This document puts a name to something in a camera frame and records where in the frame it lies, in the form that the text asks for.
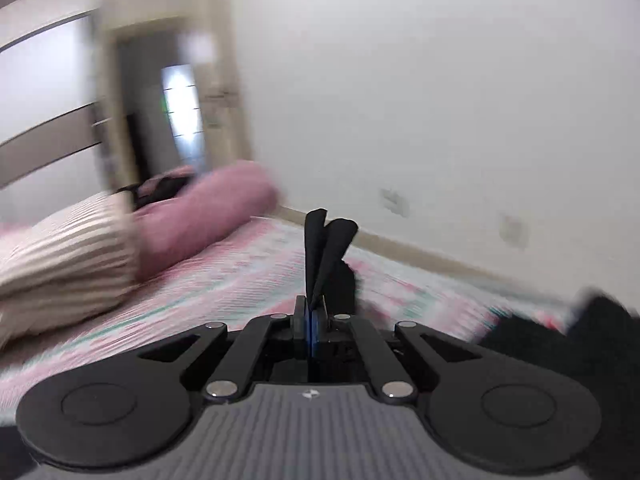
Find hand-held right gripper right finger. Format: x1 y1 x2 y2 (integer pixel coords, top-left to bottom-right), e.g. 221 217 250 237
312 295 484 405

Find bright hallway window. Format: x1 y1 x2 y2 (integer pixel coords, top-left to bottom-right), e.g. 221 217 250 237
160 64 205 163

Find mauve duvet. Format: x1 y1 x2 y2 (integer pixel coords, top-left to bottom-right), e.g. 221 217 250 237
131 160 282 282

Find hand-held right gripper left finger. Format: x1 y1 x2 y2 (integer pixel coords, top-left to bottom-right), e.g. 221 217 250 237
137 295 312 402

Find white wall socket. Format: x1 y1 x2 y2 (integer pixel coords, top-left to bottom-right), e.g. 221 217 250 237
379 187 412 220

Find cream door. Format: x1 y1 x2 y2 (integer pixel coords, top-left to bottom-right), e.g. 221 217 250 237
197 25 255 173

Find white and grey wardrobe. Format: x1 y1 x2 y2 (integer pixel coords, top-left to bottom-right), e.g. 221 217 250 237
0 0 113 213

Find striped folded duvet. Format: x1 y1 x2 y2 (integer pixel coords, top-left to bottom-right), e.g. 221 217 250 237
0 191 143 348

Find black pants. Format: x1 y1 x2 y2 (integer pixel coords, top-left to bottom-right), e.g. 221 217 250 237
302 207 640 480

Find patterned bed sheet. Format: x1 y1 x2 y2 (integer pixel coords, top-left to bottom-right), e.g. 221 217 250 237
0 215 591 421

